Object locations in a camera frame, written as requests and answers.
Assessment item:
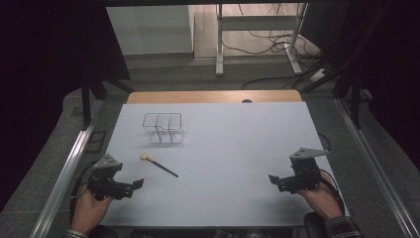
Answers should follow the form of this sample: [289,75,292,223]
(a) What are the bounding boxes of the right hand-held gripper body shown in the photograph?
[277,147,331,195]

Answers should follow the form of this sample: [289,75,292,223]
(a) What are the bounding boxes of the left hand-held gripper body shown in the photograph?
[86,153,134,201]

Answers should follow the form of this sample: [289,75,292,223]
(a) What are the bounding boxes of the black-handled makeup brush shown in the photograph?
[140,152,179,179]

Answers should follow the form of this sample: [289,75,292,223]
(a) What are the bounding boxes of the clear acrylic organizer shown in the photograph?
[142,112,185,146]

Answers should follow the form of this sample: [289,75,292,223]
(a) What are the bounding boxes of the person's left hand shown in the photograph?
[70,183,115,235]

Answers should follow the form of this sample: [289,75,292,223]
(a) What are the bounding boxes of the person's right hand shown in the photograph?
[294,172,345,221]

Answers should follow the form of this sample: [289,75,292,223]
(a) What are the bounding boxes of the black floor plate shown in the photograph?
[83,130,108,154]

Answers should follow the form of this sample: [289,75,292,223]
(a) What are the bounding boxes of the black chair armrest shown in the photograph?
[302,211,332,238]

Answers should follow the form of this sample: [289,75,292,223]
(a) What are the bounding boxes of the white tabletop board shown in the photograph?
[98,101,352,229]

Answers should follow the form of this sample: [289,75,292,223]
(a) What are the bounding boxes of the black metal stand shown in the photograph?
[298,3,392,131]
[79,69,136,131]

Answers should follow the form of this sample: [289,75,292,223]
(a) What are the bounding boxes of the white power strip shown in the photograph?
[309,67,329,83]

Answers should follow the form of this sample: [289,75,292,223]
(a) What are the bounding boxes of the wooden table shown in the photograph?
[127,89,303,105]

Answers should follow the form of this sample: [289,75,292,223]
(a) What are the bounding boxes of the black curtain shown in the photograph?
[298,0,420,172]
[0,0,132,212]

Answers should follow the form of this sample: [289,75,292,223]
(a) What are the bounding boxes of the white panel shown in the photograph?
[105,4,196,57]

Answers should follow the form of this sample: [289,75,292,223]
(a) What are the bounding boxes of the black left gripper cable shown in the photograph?
[68,160,97,226]

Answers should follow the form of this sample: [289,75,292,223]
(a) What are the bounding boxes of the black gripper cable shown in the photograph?
[68,160,97,226]
[318,168,347,216]

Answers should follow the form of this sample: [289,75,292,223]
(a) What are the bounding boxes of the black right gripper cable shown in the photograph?
[318,168,347,216]

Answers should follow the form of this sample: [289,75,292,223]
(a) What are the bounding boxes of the thin black looped cable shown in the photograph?
[317,131,332,153]

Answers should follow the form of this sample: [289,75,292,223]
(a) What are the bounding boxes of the aluminium rail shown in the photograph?
[29,98,106,238]
[334,97,420,238]

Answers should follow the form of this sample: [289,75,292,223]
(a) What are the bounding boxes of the long black floor cable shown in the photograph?
[241,74,300,91]

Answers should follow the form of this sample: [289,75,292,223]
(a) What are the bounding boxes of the tangle of black floor cables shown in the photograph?
[220,3,322,60]

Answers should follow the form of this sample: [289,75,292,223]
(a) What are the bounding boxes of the white metal desk frame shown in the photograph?
[215,3,309,77]

